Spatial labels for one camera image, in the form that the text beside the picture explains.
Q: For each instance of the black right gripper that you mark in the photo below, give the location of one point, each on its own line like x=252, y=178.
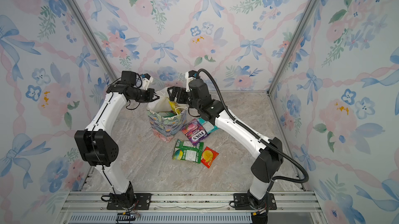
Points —
x=183, y=92

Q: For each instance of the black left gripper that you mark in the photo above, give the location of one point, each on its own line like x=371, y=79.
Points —
x=151, y=92

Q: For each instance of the yellow lemon candy bag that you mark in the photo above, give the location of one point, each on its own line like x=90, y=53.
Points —
x=173, y=106

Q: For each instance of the floral paper gift bag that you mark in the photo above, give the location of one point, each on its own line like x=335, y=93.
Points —
x=165, y=128

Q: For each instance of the pink berry candy bag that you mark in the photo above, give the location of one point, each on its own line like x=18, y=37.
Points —
x=194, y=132

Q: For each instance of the teal mint candy bag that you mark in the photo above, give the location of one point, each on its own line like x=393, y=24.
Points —
x=208, y=127

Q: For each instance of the green lime candy bag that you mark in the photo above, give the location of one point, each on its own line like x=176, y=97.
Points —
x=186, y=151

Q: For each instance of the teal red Fox's candy bag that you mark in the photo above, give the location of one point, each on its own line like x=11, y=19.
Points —
x=167, y=114

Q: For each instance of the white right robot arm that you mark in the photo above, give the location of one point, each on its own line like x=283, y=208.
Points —
x=265, y=151

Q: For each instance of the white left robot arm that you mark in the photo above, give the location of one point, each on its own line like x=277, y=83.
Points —
x=95, y=143

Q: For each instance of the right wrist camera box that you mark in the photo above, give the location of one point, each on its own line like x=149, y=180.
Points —
x=199, y=89

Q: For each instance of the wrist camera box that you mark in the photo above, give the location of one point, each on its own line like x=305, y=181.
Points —
x=199, y=89
x=128, y=77

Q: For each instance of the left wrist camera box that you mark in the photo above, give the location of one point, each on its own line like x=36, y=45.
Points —
x=128, y=77

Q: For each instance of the aluminium left corner post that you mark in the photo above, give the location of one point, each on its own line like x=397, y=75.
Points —
x=89, y=35

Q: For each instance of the aluminium corner post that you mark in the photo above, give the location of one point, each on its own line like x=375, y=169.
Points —
x=89, y=35
x=302, y=25

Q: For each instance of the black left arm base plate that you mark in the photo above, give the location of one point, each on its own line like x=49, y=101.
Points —
x=136, y=201

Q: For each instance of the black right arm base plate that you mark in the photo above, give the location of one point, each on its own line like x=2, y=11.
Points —
x=241, y=202

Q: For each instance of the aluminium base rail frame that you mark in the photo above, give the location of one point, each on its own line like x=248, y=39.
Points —
x=293, y=207

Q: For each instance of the aluminium right corner post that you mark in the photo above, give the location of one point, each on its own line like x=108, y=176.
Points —
x=302, y=25

